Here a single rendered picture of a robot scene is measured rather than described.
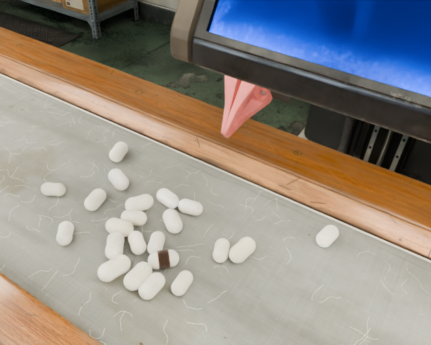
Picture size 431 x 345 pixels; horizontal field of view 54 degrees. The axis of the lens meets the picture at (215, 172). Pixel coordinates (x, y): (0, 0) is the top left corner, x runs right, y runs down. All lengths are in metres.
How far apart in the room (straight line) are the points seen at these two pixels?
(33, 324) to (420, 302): 0.41
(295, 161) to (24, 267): 0.38
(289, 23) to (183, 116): 0.50
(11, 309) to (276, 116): 1.82
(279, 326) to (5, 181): 0.42
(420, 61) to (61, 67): 0.74
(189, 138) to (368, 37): 0.49
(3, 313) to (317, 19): 0.39
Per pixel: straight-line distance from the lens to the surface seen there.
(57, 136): 0.72
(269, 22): 0.21
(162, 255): 0.49
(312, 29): 0.20
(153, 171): 0.62
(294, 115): 2.17
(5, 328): 0.47
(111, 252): 0.50
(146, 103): 0.73
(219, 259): 0.49
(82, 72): 0.84
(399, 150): 1.33
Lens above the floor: 1.14
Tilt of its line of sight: 41 degrees down
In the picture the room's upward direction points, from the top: 3 degrees clockwise
